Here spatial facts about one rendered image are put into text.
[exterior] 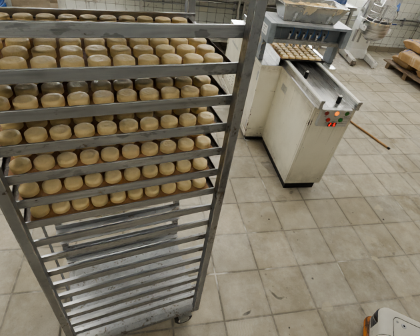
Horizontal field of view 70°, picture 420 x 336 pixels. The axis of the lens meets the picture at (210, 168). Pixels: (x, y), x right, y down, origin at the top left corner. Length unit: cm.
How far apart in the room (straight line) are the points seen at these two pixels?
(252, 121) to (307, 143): 76
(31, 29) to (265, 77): 231
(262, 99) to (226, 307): 182
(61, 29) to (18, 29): 7
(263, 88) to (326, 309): 184
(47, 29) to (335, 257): 223
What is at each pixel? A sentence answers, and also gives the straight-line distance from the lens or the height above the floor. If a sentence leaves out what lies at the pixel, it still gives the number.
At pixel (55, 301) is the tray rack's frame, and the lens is 133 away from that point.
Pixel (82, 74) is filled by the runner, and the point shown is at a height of 150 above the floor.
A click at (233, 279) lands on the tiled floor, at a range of 209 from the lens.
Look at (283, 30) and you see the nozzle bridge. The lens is 279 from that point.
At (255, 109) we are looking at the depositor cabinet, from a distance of 294.
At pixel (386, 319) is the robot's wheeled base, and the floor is 27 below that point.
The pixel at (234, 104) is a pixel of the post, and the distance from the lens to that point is 83.
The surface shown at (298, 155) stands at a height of 40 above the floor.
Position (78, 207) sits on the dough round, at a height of 106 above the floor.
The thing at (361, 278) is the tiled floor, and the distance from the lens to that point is 245.
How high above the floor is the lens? 180
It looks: 41 degrees down
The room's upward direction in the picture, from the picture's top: 9 degrees clockwise
